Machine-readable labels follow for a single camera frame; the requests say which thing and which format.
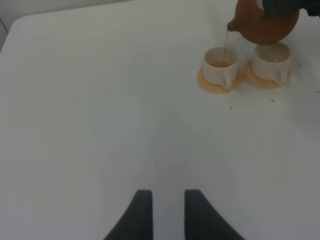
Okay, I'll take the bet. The orange coaster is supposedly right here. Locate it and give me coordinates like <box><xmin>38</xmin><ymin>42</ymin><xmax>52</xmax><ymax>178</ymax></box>
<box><xmin>196</xmin><ymin>68</ymin><xmax>244</xmax><ymax>94</ymax></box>
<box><xmin>243</xmin><ymin>61</ymin><xmax>292</xmax><ymax>90</ymax></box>

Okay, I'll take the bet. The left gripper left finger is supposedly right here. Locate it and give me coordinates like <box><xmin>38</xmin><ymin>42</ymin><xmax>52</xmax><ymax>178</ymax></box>
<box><xmin>104</xmin><ymin>190</ymin><xmax>153</xmax><ymax>240</ymax></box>

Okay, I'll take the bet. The right white teacup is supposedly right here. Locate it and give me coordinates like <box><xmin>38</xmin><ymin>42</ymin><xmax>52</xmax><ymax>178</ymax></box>
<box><xmin>252</xmin><ymin>42</ymin><xmax>292</xmax><ymax>84</ymax></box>

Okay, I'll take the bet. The brown clay teapot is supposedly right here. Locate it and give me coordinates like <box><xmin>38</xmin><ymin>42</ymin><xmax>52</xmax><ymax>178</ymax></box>
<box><xmin>227</xmin><ymin>0</ymin><xmax>300</xmax><ymax>45</ymax></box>

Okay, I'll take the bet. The white teacup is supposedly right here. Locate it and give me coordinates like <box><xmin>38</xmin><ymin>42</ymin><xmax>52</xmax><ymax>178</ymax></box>
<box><xmin>201</xmin><ymin>47</ymin><xmax>239</xmax><ymax>90</ymax></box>
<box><xmin>252</xmin><ymin>42</ymin><xmax>292</xmax><ymax>84</ymax></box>

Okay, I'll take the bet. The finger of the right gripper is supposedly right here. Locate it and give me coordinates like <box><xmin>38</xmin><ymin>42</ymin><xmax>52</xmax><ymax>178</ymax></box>
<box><xmin>261</xmin><ymin>0</ymin><xmax>320</xmax><ymax>19</ymax></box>

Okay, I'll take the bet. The left orange coaster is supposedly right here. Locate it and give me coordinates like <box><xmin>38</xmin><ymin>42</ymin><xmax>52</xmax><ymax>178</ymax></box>
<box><xmin>196</xmin><ymin>68</ymin><xmax>244</xmax><ymax>94</ymax></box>

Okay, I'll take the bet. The right orange coaster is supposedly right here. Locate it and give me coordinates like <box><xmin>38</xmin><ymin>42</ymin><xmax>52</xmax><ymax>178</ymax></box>
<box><xmin>243</xmin><ymin>61</ymin><xmax>292</xmax><ymax>90</ymax></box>

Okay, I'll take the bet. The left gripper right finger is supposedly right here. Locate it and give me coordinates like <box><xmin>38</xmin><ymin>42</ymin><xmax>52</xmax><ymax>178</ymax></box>
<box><xmin>184</xmin><ymin>189</ymin><xmax>244</xmax><ymax>240</ymax></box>

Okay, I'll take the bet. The left white teacup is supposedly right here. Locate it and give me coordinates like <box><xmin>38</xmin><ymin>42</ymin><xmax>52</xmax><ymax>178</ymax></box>
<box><xmin>201</xmin><ymin>47</ymin><xmax>239</xmax><ymax>90</ymax></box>

